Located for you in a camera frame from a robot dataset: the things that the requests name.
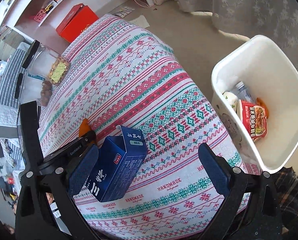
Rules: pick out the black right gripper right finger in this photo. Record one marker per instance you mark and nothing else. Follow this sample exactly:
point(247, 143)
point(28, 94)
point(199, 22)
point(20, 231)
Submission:
point(250, 208)

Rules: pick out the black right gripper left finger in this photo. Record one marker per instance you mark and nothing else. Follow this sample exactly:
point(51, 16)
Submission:
point(45, 208)

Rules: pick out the blue carton box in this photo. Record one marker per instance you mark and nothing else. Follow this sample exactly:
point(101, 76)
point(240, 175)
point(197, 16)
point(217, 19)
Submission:
point(120, 158)

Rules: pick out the white paper cup green print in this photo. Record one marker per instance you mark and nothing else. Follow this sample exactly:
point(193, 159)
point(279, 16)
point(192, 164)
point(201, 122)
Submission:
point(231, 99)

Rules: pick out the white trash bin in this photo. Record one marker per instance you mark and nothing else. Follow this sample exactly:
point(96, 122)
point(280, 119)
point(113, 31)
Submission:
point(270, 76)

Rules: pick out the patterned red green tablecloth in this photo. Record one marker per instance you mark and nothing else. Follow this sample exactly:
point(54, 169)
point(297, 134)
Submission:
point(122, 74)

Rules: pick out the clear jar with brown nuts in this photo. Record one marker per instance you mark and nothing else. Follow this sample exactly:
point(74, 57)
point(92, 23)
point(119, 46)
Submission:
point(33, 88)

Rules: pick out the clear jar with yellow label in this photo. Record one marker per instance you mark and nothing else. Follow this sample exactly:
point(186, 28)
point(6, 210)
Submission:
point(40, 60)

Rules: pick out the grey sofa with quilted cover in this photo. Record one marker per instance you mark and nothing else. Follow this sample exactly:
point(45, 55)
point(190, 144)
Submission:
point(9, 107)

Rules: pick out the red snack wrapper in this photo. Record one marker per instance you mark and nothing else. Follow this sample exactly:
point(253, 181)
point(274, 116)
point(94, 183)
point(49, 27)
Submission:
point(253, 117)

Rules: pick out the clear plastic bottle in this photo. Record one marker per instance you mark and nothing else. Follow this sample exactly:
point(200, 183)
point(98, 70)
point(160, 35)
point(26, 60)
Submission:
point(242, 92)

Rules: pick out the red gift box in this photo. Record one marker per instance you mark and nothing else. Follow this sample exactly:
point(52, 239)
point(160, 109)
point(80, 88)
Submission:
point(79, 18)

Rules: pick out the stack of books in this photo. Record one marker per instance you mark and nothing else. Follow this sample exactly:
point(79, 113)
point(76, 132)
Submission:
point(9, 42)

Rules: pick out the pink storage basket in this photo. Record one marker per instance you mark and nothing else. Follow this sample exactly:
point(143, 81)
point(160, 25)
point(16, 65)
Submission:
point(40, 16)

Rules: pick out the white pink shelf unit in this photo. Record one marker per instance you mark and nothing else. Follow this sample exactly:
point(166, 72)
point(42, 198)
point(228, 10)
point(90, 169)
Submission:
point(20, 13)

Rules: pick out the floral lace curtain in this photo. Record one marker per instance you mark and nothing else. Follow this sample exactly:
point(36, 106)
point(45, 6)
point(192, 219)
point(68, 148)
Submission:
point(276, 19)

